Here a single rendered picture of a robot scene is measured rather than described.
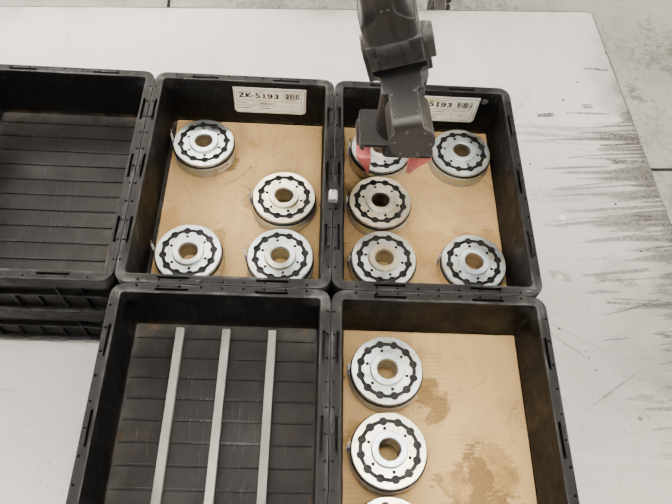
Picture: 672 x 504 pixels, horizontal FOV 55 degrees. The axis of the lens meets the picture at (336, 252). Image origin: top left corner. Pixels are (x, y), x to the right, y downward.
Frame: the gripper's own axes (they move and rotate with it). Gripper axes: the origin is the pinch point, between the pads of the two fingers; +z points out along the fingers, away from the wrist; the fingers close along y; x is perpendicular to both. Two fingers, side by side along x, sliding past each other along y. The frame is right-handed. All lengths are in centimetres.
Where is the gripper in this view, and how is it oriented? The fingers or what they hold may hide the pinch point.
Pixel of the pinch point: (388, 167)
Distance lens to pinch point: 100.0
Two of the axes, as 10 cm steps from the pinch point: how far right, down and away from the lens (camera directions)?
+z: -0.5, 5.1, 8.6
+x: -0.1, -8.6, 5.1
